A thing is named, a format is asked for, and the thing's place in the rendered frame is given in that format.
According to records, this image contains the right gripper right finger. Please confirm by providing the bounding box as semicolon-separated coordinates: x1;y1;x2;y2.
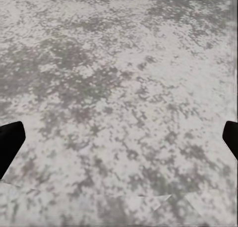
222;120;238;160

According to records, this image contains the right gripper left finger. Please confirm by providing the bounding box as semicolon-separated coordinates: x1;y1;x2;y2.
0;121;26;180

